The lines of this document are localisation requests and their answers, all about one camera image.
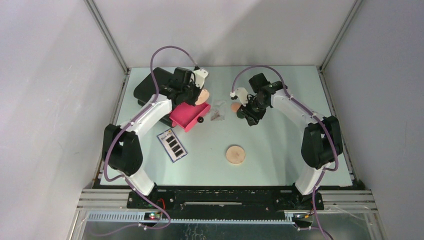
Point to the black pink drawer organizer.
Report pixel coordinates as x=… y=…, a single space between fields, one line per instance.
x=146 y=88

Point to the clear bag of clips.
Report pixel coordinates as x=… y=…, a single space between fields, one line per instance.
x=218 y=110

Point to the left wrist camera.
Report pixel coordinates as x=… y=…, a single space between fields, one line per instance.
x=199 y=76

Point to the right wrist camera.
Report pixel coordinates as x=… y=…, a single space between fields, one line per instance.
x=241 y=94

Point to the beige round sponge lower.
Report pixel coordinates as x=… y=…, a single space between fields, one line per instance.
x=235 y=155

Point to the orange round sponge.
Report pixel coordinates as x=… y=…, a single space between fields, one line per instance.
x=203 y=97
x=235 y=106

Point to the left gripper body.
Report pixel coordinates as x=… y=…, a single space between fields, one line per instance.
x=191 y=92

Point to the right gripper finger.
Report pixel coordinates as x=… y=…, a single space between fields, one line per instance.
x=253 y=120
x=243 y=113

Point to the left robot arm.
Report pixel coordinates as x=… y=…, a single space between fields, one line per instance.
x=121 y=149

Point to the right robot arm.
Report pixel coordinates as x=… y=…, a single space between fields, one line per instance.
x=321 y=136

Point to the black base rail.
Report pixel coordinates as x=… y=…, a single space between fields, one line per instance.
x=221 y=203

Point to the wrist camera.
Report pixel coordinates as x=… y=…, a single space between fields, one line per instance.
x=241 y=94
x=199 y=76

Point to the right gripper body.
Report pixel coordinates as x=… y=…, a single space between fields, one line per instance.
x=257 y=108

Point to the bob pin card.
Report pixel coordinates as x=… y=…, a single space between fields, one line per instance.
x=172 y=145

